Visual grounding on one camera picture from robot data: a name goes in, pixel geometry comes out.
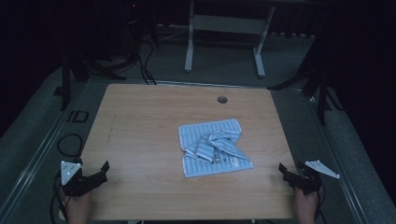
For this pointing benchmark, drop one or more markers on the white desk frame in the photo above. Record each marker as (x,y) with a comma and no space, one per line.
(227,25)

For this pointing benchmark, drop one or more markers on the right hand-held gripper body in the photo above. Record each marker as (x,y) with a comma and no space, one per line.
(306,182)

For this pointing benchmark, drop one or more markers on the black metal stand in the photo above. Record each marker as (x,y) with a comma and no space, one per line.
(66,81)
(322,93)

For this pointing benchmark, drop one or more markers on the metal floor rail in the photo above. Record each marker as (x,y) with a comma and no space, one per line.
(339,174)
(37,155)

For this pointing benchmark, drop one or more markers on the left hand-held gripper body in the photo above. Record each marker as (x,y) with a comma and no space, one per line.
(77,185)

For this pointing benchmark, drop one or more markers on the grey table grommet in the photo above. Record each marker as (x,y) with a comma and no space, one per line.
(222,100)

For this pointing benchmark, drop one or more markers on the blue striped towel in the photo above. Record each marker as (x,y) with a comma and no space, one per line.
(214,149)

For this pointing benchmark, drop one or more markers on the person's right hand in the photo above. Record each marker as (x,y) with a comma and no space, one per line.
(305,207)

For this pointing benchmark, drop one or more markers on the person's left hand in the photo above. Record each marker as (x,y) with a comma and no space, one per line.
(77,208)

